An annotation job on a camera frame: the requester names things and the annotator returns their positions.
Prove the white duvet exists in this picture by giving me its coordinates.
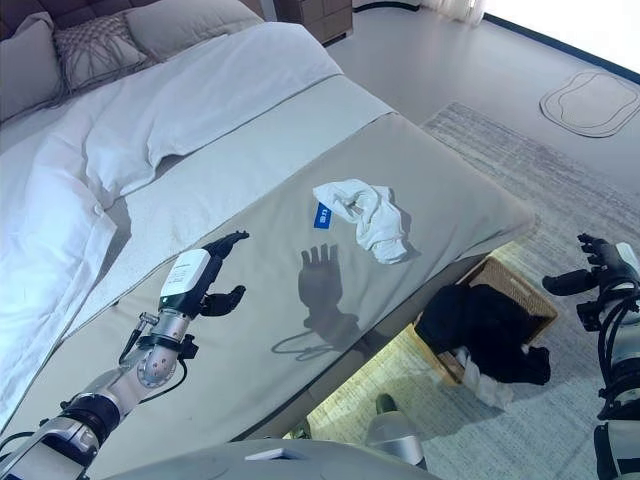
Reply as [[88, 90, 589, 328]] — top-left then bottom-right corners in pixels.
[[0, 22, 345, 417]]

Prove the white garment with blue label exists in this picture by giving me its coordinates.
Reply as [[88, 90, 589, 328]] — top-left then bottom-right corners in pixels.
[[311, 176, 424, 266]]

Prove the cream garment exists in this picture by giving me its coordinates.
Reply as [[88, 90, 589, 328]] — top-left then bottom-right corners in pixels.
[[451, 344, 517, 407]]

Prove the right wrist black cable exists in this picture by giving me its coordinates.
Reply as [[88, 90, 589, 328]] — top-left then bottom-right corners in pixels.
[[594, 293, 640, 424]]

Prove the bed with beige cover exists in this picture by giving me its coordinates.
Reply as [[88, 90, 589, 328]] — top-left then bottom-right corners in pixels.
[[0, 0, 537, 447]]

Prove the grey robot torso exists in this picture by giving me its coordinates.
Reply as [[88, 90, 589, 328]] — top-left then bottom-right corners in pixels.
[[106, 438, 427, 480]]

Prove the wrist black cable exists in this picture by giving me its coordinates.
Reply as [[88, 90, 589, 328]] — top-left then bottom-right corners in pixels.
[[594, 293, 640, 424], [118, 310, 190, 391]]

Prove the woven wicker basket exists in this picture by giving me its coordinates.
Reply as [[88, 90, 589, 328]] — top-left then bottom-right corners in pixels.
[[404, 255, 560, 388]]

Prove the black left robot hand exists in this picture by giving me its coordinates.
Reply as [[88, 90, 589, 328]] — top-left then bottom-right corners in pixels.
[[157, 230, 251, 322]]

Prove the silver right robot leg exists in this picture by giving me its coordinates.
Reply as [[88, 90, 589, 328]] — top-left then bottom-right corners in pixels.
[[366, 393, 429, 472]]

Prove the black garment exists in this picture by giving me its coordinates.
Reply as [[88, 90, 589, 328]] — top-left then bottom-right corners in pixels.
[[415, 283, 553, 387]]

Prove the brown wooden nightstand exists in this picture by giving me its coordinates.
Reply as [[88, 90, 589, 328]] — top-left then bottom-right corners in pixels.
[[276, 0, 354, 47]]

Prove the brown tufted headboard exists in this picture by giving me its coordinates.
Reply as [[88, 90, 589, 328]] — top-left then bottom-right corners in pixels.
[[0, 0, 140, 40]]

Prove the small oval floor mat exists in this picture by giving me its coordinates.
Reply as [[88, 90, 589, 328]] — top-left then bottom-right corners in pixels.
[[538, 70, 640, 140]]

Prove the plain beige pillow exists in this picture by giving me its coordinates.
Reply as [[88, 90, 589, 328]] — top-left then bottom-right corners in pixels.
[[124, 0, 267, 64], [0, 11, 64, 124]]

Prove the white curtain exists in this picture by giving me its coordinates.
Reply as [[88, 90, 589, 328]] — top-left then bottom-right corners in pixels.
[[418, 0, 487, 24]]

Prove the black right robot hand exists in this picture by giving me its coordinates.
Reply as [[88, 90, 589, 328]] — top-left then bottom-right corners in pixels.
[[541, 232, 640, 298]]

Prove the patterned decorative cushion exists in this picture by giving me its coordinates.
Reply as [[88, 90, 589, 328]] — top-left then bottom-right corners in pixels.
[[51, 11, 152, 95]]

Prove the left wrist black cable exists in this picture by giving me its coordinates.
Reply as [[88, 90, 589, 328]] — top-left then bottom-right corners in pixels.
[[118, 310, 190, 391]]

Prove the black floor strip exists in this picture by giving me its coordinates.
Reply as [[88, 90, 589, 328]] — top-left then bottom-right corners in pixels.
[[481, 11, 640, 87]]

